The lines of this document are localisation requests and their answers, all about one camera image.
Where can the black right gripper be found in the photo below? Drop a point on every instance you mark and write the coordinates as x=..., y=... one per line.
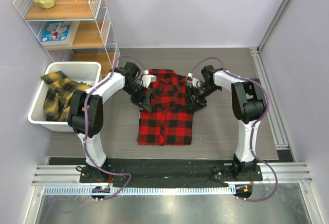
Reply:
x=190, y=101

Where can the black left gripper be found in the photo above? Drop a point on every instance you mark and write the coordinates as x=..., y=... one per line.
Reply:
x=146, y=104

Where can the red black plaid shirt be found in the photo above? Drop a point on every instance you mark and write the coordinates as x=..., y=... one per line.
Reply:
x=169, y=122

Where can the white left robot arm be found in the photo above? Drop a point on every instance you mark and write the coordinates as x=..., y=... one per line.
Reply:
x=86, y=115

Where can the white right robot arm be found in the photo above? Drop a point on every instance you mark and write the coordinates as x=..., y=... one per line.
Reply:
x=249, y=106

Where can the white plastic bin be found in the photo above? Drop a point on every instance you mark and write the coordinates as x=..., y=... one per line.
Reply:
x=86, y=72

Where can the yellow plaid shirt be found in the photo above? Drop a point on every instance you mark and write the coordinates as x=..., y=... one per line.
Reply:
x=56, y=105

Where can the blue white picture book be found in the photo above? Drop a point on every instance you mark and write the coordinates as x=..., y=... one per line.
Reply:
x=57, y=33

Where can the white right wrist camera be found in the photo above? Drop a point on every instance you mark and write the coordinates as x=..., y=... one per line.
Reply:
x=190, y=79

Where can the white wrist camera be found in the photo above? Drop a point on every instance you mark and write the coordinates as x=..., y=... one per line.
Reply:
x=190, y=79
x=147, y=79

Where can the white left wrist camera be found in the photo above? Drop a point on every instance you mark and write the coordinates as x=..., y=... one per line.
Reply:
x=147, y=79

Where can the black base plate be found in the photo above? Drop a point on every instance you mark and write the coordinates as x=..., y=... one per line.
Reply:
x=163, y=173

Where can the slotted aluminium rail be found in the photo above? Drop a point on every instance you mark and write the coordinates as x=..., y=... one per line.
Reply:
x=101, y=190

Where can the white wire shelf rack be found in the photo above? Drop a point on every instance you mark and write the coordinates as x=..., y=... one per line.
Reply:
x=95, y=38

